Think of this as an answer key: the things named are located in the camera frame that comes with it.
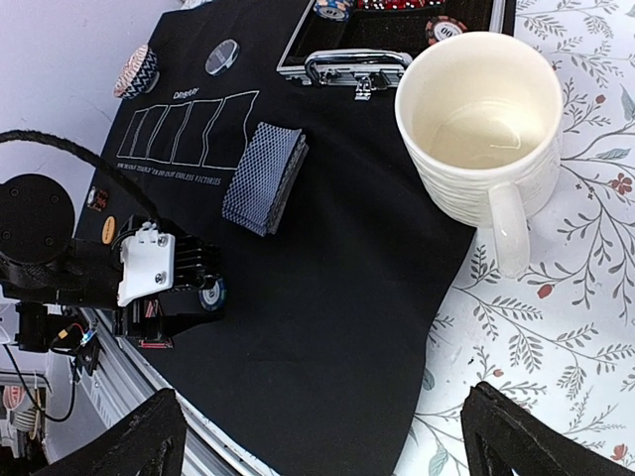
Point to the black poker mat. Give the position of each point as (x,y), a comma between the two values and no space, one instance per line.
(317,364)

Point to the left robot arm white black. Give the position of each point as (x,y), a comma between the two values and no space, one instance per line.
(41,260)

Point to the red dice row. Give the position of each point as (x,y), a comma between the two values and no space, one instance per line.
(397,5)

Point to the left chip stack in case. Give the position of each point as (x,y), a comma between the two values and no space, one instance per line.
(333,10)

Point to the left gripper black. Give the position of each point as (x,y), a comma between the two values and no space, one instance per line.
(151,321)

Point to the clear round dealer button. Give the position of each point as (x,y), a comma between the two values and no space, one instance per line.
(222,57)

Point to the aluminium poker chip case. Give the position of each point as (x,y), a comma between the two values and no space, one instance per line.
(372,49)

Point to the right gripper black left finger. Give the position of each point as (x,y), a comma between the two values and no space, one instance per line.
(149,441)

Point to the dark green poker chip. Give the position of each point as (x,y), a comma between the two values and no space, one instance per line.
(213,299)

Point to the cream ribbed ceramic mug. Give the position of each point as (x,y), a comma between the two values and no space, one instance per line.
(481,116)

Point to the patterned ceramic bowl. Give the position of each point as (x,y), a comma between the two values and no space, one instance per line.
(139,74)

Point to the loose chip in case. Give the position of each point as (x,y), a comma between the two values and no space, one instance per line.
(440,28)

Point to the aluminium front rail frame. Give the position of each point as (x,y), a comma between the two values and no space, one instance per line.
(124,380)

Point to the orange big blind button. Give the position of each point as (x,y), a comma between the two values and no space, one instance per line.
(108,232)

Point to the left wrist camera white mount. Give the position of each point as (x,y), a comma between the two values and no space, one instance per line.
(148,259)

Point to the red brown poker chip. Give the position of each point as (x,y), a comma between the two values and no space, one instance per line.
(97,199)

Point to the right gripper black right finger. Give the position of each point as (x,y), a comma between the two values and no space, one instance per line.
(500,438)

